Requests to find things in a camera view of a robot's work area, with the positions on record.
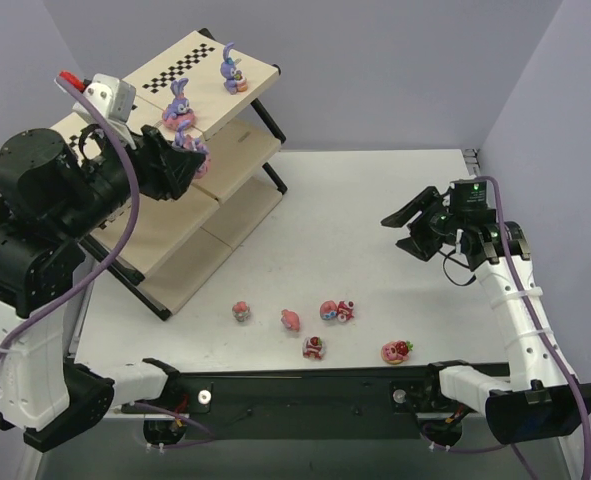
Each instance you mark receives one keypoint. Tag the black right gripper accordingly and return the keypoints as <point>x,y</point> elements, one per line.
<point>427,228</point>

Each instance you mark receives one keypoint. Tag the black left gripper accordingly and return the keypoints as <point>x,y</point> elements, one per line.
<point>151,163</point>

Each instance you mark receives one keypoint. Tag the purple bunny holding cupcake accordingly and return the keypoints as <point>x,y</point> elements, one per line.
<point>234,80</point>

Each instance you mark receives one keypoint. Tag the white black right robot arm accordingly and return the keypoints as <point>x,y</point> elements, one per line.
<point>542,397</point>

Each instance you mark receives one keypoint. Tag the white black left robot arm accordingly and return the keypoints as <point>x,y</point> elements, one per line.
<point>51,199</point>

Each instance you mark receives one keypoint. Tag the beige three-tier shelf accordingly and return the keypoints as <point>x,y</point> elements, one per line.
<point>177,245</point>

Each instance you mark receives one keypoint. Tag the pink bear red cake toy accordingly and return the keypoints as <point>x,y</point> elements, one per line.
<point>342,311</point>

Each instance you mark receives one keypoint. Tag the pink bear strawberry donut toy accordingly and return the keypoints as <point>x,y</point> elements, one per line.
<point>396,352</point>

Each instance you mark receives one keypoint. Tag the pink figure flower wreath toy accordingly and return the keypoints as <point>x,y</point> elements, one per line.
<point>241,311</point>

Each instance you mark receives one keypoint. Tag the strawberry cake slice toy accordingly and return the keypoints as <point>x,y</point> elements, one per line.
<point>313,348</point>

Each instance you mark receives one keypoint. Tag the pink lying figure toy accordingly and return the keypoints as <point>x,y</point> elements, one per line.
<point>290,320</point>

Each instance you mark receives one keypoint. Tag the aluminium table frame rail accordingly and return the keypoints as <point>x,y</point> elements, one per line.
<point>472,161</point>

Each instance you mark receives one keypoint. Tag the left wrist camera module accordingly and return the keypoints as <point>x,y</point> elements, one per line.
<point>111,96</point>

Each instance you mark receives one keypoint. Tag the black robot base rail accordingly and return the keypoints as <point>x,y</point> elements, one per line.
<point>379,403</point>

